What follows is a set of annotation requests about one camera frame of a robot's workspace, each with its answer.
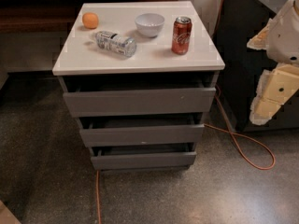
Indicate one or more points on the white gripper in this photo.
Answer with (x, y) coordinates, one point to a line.
(284, 37)

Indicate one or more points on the red coke can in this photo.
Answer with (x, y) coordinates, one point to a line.
(181, 35)

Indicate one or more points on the grey top drawer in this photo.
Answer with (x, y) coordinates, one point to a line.
(139, 102)

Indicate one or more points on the black counter cabinet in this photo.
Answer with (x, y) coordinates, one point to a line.
(240, 20)

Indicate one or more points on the white bowl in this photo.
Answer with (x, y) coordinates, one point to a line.
(149, 24)

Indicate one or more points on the grey cabinet with white top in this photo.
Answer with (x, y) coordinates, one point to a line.
(83, 66)

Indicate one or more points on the clear plastic water bottle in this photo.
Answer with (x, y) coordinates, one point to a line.
(122, 45)

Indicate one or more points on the orange fruit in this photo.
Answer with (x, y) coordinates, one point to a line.
(90, 20)

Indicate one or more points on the dark wooden bench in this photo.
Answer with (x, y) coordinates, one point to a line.
(20, 16)

